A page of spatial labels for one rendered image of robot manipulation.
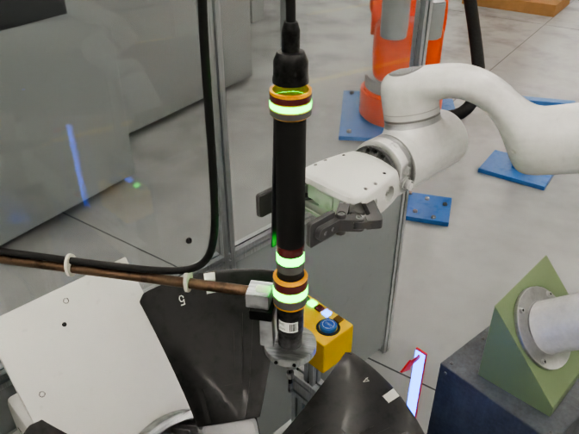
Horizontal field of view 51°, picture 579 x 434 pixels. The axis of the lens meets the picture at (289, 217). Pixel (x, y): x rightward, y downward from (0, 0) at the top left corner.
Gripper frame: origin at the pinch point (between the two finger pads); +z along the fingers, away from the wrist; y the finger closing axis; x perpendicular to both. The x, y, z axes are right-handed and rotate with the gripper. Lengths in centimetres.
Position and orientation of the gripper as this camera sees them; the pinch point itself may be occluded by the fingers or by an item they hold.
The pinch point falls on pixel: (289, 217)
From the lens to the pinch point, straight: 69.8
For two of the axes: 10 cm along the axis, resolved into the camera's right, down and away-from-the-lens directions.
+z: -7.2, 3.8, -5.8
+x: 0.0, -8.4, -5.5
